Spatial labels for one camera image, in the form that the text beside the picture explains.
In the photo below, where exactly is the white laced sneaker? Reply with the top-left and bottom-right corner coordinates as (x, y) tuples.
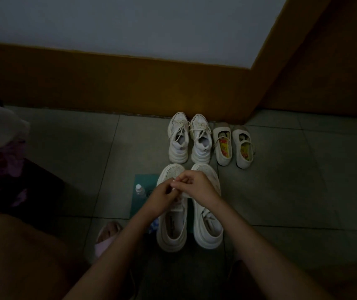
(190, 114), (213, 165)
(167, 112), (190, 164)

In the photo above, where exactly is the person's right hand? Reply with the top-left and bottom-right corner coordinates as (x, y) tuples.
(171, 170), (223, 210)

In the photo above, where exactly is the blue white packet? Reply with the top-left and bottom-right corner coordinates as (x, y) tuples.
(148, 218), (161, 235)

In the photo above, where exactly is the white chunky slip-on sneaker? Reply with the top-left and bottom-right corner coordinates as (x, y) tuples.
(156, 163), (189, 253)
(191, 163), (224, 250)

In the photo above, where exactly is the person's left hand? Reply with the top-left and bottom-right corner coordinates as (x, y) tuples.
(145, 179), (183, 216)

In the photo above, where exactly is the teal mat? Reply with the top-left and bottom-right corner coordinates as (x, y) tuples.
(130, 174), (195, 234)

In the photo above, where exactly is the purple floral cloth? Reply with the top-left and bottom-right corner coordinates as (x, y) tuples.
(0, 139), (29, 210)

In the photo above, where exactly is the white strap flat shoe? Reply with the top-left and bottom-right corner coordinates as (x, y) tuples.
(212, 122), (233, 167)
(232, 126), (256, 169)

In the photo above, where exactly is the pink slipper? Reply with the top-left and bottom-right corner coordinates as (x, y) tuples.
(94, 221), (124, 260)

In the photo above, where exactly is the person's right forearm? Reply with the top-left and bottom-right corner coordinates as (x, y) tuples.
(210, 198), (335, 300)

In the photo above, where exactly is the white cloth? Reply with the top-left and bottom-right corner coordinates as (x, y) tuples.
(0, 71), (31, 160)

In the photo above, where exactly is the person's left forearm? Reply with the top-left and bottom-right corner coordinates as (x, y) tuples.
(63, 207), (166, 300)

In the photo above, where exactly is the brown wooden door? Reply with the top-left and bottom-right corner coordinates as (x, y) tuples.
(250, 0), (357, 124)

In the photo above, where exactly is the person's left leg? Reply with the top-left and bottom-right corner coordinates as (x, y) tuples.
(0, 214), (90, 300)

